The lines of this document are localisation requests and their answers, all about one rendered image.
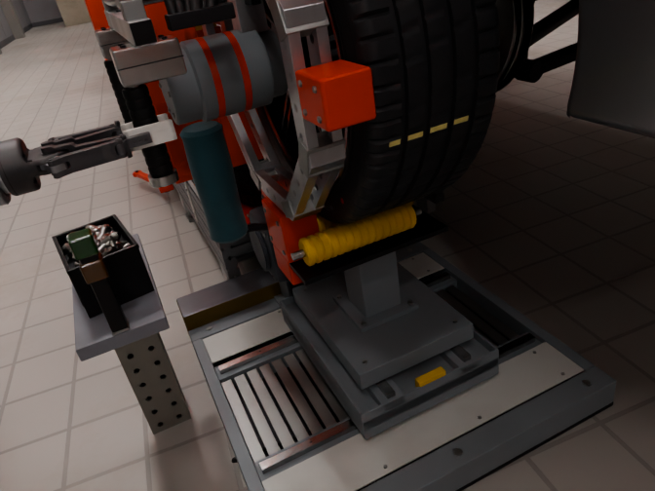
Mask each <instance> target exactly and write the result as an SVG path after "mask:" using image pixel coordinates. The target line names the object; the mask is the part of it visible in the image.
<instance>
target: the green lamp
mask: <svg viewBox="0 0 655 491"><path fill-rule="evenodd" d="M68 244H69V246H70V248H71V251H72V253H73V255H74V257H75V259H76V260H82V259H85V258H88V257H91V256H94V255H97V254H98V245H97V242H96V238H95V236H94V233H93V231H92V229H91V228H86V229H83V230H80V231H76V232H73V233H70V234H68Z"/></svg>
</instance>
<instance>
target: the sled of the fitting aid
mask: <svg viewBox="0 0 655 491"><path fill-rule="evenodd" d="M280 304H281V308H282V312H283V316H284V321H285V323H286V324H287V326H288V327H289V329H290V330H291V332H292V333H293V335H294V336H295V338H296V339H297V341H298V342H299V344H300V345H301V347H302V348H303V350H304V351H305V353H306V354H307V355H308V357H309V358H310V360H311V361H312V362H313V363H314V365H315V366H316V368H317V369H318V371H319V372H320V374H321V375H322V376H323V378H324V379H325V381H326V382H327V384H328V386H329V387H330V389H331V390H332V392H333V393H334V395H335V396H336V398H337V399H338V400H339V402H340V403H341V405H342V406H343V408H344V409H345V411H346V412H347V414H348V415H349V417H350V418H351V420H352V421H353V422H354V424H355V425H356V427H357V428H358V430H359V431H360V433H361V434H362V436H363V437H364V438H365V439H368V438H370V437H372V436H374V435H376V434H379V433H381V432H383V431H385V430H387V429H389V428H391V427H393V426H395V425H397V424H399V423H400V422H402V421H404V420H406V419H408V418H410V417H412V416H414V415H416V414H418V413H420V412H422V411H424V410H426V409H428V408H430V407H432V406H434V405H436V404H438V403H440V402H442V401H444V400H446V399H448V398H450V397H453V396H455V395H457V394H459V393H461V392H463V391H465V390H467V389H469V388H471V387H473V386H475V385H477V384H478V383H480V382H482V381H484V380H486V379H488V378H490V377H492V376H494V375H496V374H498V372H499V350H498V349H497V348H496V347H495V346H494V345H492V344H491V343H490V342H489V341H488V340H486V339H485V338H484V337H483V336H482V335H480V334H479V333H478V332H477V331H475V330H474V337H473V338H472V339H470V340H468V341H466V342H464V343H461V344H459V345H457V346H455V347H453V348H451V349H449V350H446V351H444V352H442V353H440V354H438V355H436V356H434V357H431V358H429V359H426V360H424V361H422V362H420V363H417V364H415V365H414V366H412V367H410V368H408V369H406V370H403V371H401V372H399V373H397V374H395V375H393V376H391V377H388V378H386V379H384V380H382V381H380V382H378V383H376V384H373V385H371V386H369V387H367V388H365V389H363V390H362V389H361V388H360V387H359V385H358V384H357V383H356V381H355V380H354V379H353V377H352V376H351V375H350V373H349V372H348V371H347V369H346V368H345V367H344V365H343V364H342V363H341V361H340V360H339V359H338V357H337V356H336V355H335V353H334V352H333V351H332V350H331V348H330V347H329V346H328V344H327V343H326V341H325V340H324V339H323V337H322V336H321V335H320V333H319V332H318V331H317V329H316V328H315V327H314V325H313V324H312V323H311V322H310V321H309V320H308V318H307V317H306V316H305V314H304V313H303V312H302V311H301V309H300V308H299V307H298V305H297V304H296V303H295V301H294V297H293V295H292V296H290V297H287V298H284V299H282V300H280Z"/></svg>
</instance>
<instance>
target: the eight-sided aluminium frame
mask: <svg viewBox="0 0 655 491"><path fill-rule="evenodd" d="M265 1H266V3H267V5H268V7H269V9H270V11H271V15H272V18H273V21H274V23H275V26H276V30H277V33H278V36H279V41H280V46H281V51H282V57H283V62H284V68H285V72H286V77H287V83H288V88H289V98H290V103H291V109H292V114H293V119H294V124H295V129H296V135H297V140H298V159H297V163H296V166H295V170H294V173H293V174H292V173H291V172H289V171H288V170H287V169H285V168H284V167H283V166H282V164H281V163H280V161H279V160H278V158H277V156H276V154H275V152H274V149H273V147H272V145H271V143H270V140H269V138H268V136H267V134H266V131H265V129H264V128H263V126H262V123H261V121H260V119H259V117H258V114H257V112H256V110H255V108H254V109H251V110H248V111H244V113H245V116H246V118H247V120H248V122H249V125H250V128H251V130H252V133H253V135H254V137H255V140H256V142H257V144H258V146H259V149H260V151H261V153H262V156H263V158H264V161H260V162H259V161H258V159H257V156H256V154H255V152H254V150H253V147H252V145H251V143H250V139H249V137H248V135H247V132H246V130H245V128H244V125H243V123H242V121H241V118H240V116H239V114H238V113H236V114H232V115H229V116H227V119H228V121H229V123H230V126H231V128H232V130H233V133H234V134H235V136H236V139H237V141H238V143H239V146H240V148H241V150H242V153H243V155H244V157H245V160H246V162H247V164H248V166H249V169H250V176H251V178H252V179H253V181H254V183H255V185H256V186H257V188H258V190H259V191H261V190H262V191H263V192H264V194H265V195H266V196H267V197H268V198H269V199H270V200H271V201H272V202H273V203H274V204H275V205H276V206H277V207H278V208H279V209H280V210H281V211H282V212H283V213H284V214H285V216H286V218H289V219H290V220H291V221H295V220H298V219H301V218H304V217H307V216H310V215H313V214H316V213H318V212H321V210H322V208H324V207H325V202H326V199H327V197H328V194H329V192H330V190H331V187H332V185H333V183H334V181H335V179H336V177H337V176H338V173H339V171H340V169H341V168H343V167H344V161H345V158H346V155H345V143H346V139H345V138H344V137H343V134H342V129H340V130H337V131H333V132H327V131H325V130H323V129H322V128H321V129H322V131H321V132H316V126H315V125H314V124H312V123H310V122H309V121H307V120H305V119H304V118H303V116H302V110H301V104H300V99H299V93H298V88H297V83H296V77H295V72H296V71H297V70H300V69H303V68H306V66H305V60H304V54H303V49H302V43H301V37H305V36H306V38H307V44H308V51H309V57H310V62H311V66H315V65H319V64H323V63H327V62H331V61H332V58H331V51H330V44H329V38H328V26H329V22H328V16H327V12H326V9H325V3H324V1H323V0H265ZM220 25H221V30H222V32H224V31H230V30H234V28H233V24H232V19H227V20H222V21H221V22H220ZM202 28H203V32H204V36H208V35H213V34H215V30H214V25H213V23H208V24H204V25H202ZM277 181H279V182H280V184H281V185H282V186H283V187H284V188H283V187H282V186H281V185H280V184H279V183H278V182H277ZM260 188H261V190H260Z"/></svg>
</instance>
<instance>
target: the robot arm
mask: <svg viewBox="0 0 655 491"><path fill-rule="evenodd" d="M156 116H157V118H158V121H159V122H157V123H153V124H149V125H145V126H142V127H138V128H134V125H133V122H129V123H126V124H122V125H121V124H120V121H114V123H115V124H110V125H108V126H104V127H100V128H96V129H92V130H87V131H83V132H77V133H73V134H69V135H64V136H58V137H51V138H49V139H48V141H45V142H42V143H41V146H39V147H37V148H34V149H31V150H29V149H28V148H27V147H26V145H25V143H24V142H23V140H22V139H20V138H18V137H15V138H11V139H7V140H3V141H0V207H1V206H4V205H8V204H9V202H10V201H11V199H12V198H11V194H12V195H14V196H19V195H23V194H26V193H30V192H34V191H37V190H39V189H40V188H41V180H40V176H41V175H47V174H52V176H53V177H54V179H59V178H62V177H64V176H66V175H69V174H71V173H73V172H76V171H79V170H85V169H89V168H92V167H95V166H99V165H102V164H105V163H109V162H112V161H116V160H119V159H123V158H126V157H127V156H128V158H131V157H132V156H133V154H132V152H133V151H136V150H139V149H143V148H147V147H150V146H154V145H158V144H161V143H165V142H169V141H172V140H176V139H177V135H176V132H175V129H174V125H173V120H171V119H169V118H168V114H166V113H164V114H160V115H156Z"/></svg>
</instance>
